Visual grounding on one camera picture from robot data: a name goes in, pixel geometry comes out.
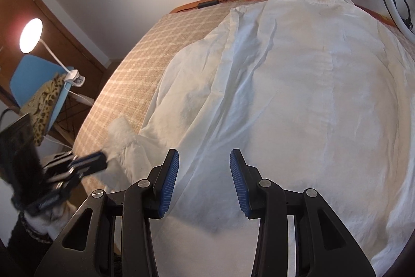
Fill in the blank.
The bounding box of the white shirt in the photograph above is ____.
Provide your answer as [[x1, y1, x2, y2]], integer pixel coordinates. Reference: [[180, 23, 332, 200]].
[[101, 0, 414, 276]]

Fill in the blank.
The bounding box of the left hand grey knit glove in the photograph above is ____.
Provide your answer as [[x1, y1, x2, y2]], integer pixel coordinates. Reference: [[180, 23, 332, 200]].
[[20, 202, 77, 240]]

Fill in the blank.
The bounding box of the leopard print cloth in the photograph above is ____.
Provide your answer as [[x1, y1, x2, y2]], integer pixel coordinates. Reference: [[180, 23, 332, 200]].
[[20, 73, 65, 146]]

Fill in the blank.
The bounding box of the beige plaid bed blanket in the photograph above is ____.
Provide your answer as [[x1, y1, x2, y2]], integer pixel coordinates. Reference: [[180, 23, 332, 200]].
[[72, 2, 415, 196]]

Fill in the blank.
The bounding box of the blue chair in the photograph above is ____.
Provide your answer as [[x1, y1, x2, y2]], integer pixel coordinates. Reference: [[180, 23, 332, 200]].
[[9, 55, 75, 135]]

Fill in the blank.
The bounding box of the white clip desk lamp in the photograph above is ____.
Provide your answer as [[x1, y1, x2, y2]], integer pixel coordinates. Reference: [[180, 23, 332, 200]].
[[18, 17, 96, 108]]

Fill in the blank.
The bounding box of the orange wooden bed frame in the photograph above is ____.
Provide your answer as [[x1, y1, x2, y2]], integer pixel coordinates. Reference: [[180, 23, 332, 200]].
[[170, 0, 253, 13]]

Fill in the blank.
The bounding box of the white ring light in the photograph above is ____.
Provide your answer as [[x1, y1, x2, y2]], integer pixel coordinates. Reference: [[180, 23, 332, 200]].
[[383, 0, 414, 42]]

